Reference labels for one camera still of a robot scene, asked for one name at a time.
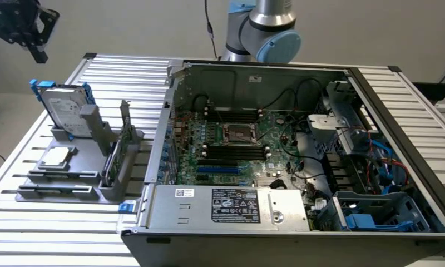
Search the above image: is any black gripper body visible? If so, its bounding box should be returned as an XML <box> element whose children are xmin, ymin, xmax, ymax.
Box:
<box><xmin>0</xmin><ymin>0</ymin><xmax>43</xmax><ymax>47</ymax></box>

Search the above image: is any grey-blue disk bay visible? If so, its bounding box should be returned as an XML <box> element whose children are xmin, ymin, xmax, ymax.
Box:
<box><xmin>332</xmin><ymin>191</ymin><xmax>432</xmax><ymax>233</ymax></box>

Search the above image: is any CPU chip silver lid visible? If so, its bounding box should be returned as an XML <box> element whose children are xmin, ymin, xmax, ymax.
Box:
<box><xmin>37</xmin><ymin>146</ymin><xmax>80</xmax><ymax>170</ymax></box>

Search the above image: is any green graphics card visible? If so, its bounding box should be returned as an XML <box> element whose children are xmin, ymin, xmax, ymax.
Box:
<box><xmin>101</xmin><ymin>100</ymin><xmax>136</xmax><ymax>186</ymax></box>

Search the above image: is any grey parts rack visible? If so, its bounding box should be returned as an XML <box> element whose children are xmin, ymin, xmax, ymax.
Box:
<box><xmin>15</xmin><ymin>105</ymin><xmax>147</xmax><ymax>206</ymax></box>

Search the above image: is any RAM stick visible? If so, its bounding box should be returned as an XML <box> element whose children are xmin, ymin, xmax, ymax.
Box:
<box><xmin>20</xmin><ymin>185</ymin><xmax>93</xmax><ymax>193</ymax></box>
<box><xmin>31</xmin><ymin>171</ymin><xmax>97</xmax><ymax>179</ymax></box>

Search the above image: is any black RAM slot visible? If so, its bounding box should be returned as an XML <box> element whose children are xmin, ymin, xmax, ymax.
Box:
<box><xmin>203</xmin><ymin>147</ymin><xmax>271</xmax><ymax>153</ymax></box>
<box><xmin>207</xmin><ymin>110</ymin><xmax>263</xmax><ymax>115</ymax></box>
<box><xmin>207</xmin><ymin>106</ymin><xmax>263</xmax><ymax>111</ymax></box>
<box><xmin>207</xmin><ymin>116</ymin><xmax>264</xmax><ymax>122</ymax></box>
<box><xmin>207</xmin><ymin>113</ymin><xmax>264</xmax><ymax>118</ymax></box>
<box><xmin>203</xmin><ymin>143</ymin><xmax>271</xmax><ymax>149</ymax></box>
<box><xmin>203</xmin><ymin>151</ymin><xmax>272</xmax><ymax>157</ymax></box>
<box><xmin>201</xmin><ymin>155</ymin><xmax>273</xmax><ymax>161</ymax></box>

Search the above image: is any blue case latch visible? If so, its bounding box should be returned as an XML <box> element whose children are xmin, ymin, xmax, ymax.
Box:
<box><xmin>119</xmin><ymin>202</ymin><xmax>139</xmax><ymax>215</ymax></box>

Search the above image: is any CPU socket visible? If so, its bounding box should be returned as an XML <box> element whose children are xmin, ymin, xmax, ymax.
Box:
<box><xmin>217</xmin><ymin>122</ymin><xmax>261</xmax><ymax>146</ymax></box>

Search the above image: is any black expansion slot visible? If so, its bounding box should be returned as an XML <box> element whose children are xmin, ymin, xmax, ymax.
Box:
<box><xmin>197</xmin><ymin>160</ymin><xmax>240</xmax><ymax>167</ymax></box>

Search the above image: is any blue expansion slot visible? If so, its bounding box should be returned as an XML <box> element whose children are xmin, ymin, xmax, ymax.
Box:
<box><xmin>197</xmin><ymin>166</ymin><xmax>244</xmax><ymax>174</ymax></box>

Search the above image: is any silver power supply unit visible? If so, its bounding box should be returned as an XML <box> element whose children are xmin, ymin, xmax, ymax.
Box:
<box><xmin>145</xmin><ymin>184</ymin><xmax>312</xmax><ymax>233</ymax></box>

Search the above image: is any green motherboard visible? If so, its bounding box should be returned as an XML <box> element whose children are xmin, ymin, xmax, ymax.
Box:
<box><xmin>161</xmin><ymin>109</ymin><xmax>336</xmax><ymax>232</ymax></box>

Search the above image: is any silver chipset heatsink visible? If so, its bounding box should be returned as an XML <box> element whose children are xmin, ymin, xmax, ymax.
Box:
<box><xmin>256</xmin><ymin>176</ymin><xmax>284</xmax><ymax>191</ymax></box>

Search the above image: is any silver metal drive cage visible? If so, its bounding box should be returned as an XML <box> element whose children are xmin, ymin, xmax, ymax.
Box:
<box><xmin>307</xmin><ymin>80</ymin><xmax>381</xmax><ymax>157</ymax></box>

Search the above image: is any black open PC case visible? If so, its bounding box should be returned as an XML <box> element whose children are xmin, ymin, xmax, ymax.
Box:
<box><xmin>120</xmin><ymin>58</ymin><xmax>445</xmax><ymax>267</ymax></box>

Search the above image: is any black fan shroud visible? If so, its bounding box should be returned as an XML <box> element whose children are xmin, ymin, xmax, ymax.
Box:
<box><xmin>320</xmin><ymin>151</ymin><xmax>376</xmax><ymax>195</ymax></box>

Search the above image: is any hard disk with blue bracket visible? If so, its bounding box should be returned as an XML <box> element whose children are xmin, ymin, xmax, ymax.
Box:
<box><xmin>29</xmin><ymin>79</ymin><xmax>95</xmax><ymax>140</ymax></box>

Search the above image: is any short black arched wire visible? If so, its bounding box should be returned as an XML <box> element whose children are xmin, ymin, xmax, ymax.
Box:
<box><xmin>192</xmin><ymin>94</ymin><xmax>211</xmax><ymax>112</ymax></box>

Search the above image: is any black hanging cable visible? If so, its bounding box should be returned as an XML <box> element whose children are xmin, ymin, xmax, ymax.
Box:
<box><xmin>204</xmin><ymin>0</ymin><xmax>221</xmax><ymax>60</ymax></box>

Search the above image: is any long black looped wire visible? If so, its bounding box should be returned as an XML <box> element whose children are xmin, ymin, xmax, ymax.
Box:
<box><xmin>263</xmin><ymin>78</ymin><xmax>325</xmax><ymax>112</ymax></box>

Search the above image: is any thin black motherboard wire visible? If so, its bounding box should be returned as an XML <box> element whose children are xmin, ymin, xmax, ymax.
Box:
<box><xmin>296</xmin><ymin>154</ymin><xmax>332</xmax><ymax>174</ymax></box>

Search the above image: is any blue data wire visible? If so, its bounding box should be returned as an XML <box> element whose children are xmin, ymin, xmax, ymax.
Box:
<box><xmin>369</xmin><ymin>138</ymin><xmax>395</xmax><ymax>196</ymax></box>

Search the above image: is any blue disk bracket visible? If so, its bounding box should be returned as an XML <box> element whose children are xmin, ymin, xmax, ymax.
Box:
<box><xmin>345</xmin><ymin>213</ymin><xmax>377</xmax><ymax>232</ymax></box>

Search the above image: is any red wire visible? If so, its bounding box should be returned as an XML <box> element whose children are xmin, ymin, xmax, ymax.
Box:
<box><xmin>368</xmin><ymin>138</ymin><xmax>411</xmax><ymax>179</ymax></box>

